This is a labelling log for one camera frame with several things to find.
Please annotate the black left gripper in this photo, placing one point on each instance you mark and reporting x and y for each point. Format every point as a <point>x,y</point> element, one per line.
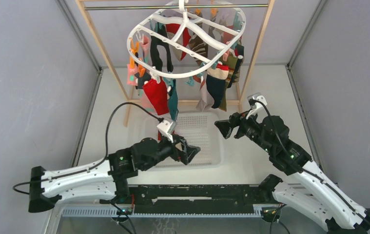
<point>188,150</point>

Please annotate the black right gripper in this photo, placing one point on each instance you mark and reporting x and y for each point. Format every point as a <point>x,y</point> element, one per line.
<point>226,126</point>

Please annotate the grey mauve sock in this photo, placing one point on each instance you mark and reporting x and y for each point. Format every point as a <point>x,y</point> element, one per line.
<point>206,101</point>

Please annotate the dark teal sock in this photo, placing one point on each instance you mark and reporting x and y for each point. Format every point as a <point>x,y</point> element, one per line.
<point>173,98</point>

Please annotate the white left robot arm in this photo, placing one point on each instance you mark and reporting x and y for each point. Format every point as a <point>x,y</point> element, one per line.
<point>104,179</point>

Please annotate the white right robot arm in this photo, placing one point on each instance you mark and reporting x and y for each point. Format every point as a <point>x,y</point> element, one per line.
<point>327,205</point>

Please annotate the white round clip hanger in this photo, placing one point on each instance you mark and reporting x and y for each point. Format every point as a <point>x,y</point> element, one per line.
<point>161,52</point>

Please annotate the white plastic basket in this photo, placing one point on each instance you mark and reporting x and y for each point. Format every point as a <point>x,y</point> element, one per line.
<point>199,130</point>

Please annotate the navy sock striped cuff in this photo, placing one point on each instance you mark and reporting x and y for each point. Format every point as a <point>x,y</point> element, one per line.
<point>216,81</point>

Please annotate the red hanging sock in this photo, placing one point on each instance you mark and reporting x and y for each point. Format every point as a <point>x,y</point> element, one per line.
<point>157,95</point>

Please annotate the navy blue sock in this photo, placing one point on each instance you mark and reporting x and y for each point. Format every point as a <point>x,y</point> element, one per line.
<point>140,80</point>

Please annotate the brown striped sock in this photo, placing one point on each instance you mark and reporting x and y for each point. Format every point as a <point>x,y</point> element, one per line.
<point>198,45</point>

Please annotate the pink patterned sock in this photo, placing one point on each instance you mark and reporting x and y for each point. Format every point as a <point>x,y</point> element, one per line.
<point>141,50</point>

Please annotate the metal hanging rod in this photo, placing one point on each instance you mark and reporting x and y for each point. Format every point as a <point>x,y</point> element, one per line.
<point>98,8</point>

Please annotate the wooden hanging rack frame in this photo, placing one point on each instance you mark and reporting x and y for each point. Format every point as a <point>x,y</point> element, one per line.
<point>185,20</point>

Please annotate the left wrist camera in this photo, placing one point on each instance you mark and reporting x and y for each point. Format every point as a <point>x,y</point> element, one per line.
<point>166,129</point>

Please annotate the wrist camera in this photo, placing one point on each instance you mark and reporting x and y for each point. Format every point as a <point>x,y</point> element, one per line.
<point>257,102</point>
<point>166,129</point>

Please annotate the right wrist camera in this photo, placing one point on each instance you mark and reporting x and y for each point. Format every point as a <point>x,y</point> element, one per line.
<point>257,102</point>

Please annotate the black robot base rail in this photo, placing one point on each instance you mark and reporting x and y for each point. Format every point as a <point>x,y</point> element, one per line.
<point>228,199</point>

